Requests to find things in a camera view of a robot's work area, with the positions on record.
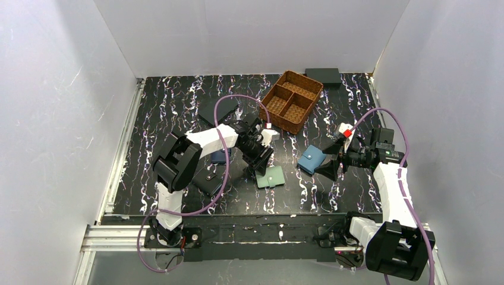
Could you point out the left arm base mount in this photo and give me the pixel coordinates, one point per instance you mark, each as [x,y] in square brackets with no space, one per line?
[181,237]

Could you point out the light blue card holder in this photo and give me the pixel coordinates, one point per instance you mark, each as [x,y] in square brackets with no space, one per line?
[310,159]

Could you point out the black card holder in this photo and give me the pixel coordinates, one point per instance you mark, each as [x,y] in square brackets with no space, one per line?
[209,182]

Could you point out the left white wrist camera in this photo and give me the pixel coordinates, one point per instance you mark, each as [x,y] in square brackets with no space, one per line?
[269,135]

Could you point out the brown woven divided basket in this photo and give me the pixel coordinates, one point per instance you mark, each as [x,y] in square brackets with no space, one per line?
[290,101]

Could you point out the black rectangular box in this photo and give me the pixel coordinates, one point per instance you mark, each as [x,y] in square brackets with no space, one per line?
[329,77]

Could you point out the green card holder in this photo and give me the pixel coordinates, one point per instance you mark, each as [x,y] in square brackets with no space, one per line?
[273,176]

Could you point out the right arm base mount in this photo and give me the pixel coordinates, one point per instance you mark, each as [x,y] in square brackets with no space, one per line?
[337,234]

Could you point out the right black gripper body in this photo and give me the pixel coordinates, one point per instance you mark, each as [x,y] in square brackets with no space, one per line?
[339,158]

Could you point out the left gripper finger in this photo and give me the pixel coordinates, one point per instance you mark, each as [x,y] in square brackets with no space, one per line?
[260,164]
[250,164]

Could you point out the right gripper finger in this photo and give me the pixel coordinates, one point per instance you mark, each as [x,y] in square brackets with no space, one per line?
[330,169]
[335,147]

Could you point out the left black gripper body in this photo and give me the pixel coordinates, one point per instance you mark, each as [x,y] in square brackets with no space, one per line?
[259,156]

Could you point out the navy blue card holder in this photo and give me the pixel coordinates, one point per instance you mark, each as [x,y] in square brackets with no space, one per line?
[219,157]

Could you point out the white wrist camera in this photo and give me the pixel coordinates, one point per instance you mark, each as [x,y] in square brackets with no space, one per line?
[347,131]
[269,135]

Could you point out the aluminium frame rail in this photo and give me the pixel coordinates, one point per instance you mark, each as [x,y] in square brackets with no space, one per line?
[109,253]

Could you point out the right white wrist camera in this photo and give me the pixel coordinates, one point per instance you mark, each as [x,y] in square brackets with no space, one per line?
[347,131]

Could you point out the black flat square pad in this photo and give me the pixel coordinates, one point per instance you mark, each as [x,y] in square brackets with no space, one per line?
[224,109]

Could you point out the silver open-end wrench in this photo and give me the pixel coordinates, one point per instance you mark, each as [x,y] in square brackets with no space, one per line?
[238,114]

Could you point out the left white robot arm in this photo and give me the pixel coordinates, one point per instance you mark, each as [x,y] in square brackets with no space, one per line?
[176,163]

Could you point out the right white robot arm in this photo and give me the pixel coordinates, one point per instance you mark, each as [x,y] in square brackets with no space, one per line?
[398,246]

